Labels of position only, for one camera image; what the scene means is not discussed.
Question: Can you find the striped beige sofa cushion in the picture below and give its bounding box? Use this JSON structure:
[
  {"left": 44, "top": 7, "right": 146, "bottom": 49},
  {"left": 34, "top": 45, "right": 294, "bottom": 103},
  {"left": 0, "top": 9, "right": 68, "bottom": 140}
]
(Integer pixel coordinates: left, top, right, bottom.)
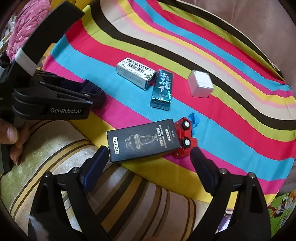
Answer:
[{"left": 1, "top": 120, "right": 208, "bottom": 240}]

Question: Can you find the blue toy piece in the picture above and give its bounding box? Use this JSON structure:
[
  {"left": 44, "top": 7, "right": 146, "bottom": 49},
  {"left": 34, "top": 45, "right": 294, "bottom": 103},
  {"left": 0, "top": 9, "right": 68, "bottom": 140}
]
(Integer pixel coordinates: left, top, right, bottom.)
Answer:
[{"left": 187, "top": 113, "right": 200, "bottom": 135}]

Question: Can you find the red toy truck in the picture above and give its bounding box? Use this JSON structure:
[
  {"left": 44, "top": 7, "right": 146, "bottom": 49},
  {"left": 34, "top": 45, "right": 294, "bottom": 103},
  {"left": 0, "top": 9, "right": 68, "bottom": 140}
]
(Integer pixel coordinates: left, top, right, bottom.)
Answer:
[{"left": 171, "top": 117, "right": 198, "bottom": 159}]

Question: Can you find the pink quilted cushion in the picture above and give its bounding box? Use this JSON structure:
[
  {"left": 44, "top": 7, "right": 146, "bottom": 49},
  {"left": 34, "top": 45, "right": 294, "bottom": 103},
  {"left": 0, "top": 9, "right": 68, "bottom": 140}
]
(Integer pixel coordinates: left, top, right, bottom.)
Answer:
[{"left": 6, "top": 0, "right": 51, "bottom": 61}]

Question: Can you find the beige sofa cover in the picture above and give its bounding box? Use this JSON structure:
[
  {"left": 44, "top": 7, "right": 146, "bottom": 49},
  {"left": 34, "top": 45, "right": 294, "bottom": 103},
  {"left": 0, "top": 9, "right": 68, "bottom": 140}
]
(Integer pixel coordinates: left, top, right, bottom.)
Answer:
[{"left": 188, "top": 0, "right": 295, "bottom": 85}]

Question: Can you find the black DORMI box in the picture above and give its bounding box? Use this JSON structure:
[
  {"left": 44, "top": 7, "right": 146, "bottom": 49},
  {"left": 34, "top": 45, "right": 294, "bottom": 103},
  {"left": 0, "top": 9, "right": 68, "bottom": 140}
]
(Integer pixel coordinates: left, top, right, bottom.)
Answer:
[{"left": 107, "top": 119, "right": 180, "bottom": 162}]

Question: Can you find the silver barcode box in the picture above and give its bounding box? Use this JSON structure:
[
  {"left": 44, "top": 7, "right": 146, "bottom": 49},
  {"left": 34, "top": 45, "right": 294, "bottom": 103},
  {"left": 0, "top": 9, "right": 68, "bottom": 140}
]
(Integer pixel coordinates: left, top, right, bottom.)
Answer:
[{"left": 116, "top": 57, "right": 157, "bottom": 90}]

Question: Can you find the purple storage box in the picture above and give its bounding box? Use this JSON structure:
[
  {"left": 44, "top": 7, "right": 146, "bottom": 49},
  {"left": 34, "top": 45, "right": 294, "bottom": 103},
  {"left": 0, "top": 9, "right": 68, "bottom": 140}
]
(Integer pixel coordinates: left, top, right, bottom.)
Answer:
[{"left": 217, "top": 210, "right": 233, "bottom": 232}]

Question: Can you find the teal holographic box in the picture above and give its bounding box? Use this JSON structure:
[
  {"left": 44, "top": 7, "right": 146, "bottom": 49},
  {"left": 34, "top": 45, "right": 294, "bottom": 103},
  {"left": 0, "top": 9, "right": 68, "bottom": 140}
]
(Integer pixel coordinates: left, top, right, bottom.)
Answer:
[{"left": 150, "top": 70, "right": 174, "bottom": 111}]

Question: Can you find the colourful striped cloth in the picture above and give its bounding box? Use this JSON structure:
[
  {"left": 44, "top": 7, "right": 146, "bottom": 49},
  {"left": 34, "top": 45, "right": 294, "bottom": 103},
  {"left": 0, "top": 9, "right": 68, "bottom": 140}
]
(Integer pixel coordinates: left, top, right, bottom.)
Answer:
[{"left": 44, "top": 1, "right": 295, "bottom": 203}]

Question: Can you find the green cartoon play mat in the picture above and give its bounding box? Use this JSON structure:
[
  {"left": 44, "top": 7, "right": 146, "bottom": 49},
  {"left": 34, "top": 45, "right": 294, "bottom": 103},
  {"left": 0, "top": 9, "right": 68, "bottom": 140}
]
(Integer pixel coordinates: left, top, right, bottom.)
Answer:
[{"left": 268, "top": 190, "right": 296, "bottom": 236}]

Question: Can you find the small white cube box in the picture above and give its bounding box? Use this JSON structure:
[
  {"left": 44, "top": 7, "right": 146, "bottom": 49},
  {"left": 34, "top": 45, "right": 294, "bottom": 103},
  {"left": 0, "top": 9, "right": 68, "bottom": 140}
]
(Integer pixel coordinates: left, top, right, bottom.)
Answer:
[{"left": 187, "top": 70, "right": 214, "bottom": 98}]

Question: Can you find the person left hand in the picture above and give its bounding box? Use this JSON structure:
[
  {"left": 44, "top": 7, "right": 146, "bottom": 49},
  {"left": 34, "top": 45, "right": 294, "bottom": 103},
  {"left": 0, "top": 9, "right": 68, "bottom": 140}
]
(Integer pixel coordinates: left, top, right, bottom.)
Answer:
[{"left": 1, "top": 119, "right": 30, "bottom": 165}]

